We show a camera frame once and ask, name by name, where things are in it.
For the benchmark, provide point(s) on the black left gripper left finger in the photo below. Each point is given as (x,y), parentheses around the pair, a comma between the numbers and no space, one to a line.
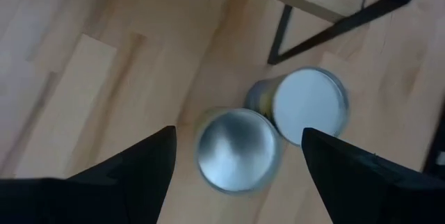
(101,196)

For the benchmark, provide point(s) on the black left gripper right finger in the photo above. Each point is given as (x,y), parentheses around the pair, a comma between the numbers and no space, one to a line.
(372,189)

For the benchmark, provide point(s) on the tin can silver top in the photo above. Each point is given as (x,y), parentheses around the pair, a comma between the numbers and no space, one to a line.
(309,102)
(236,151)

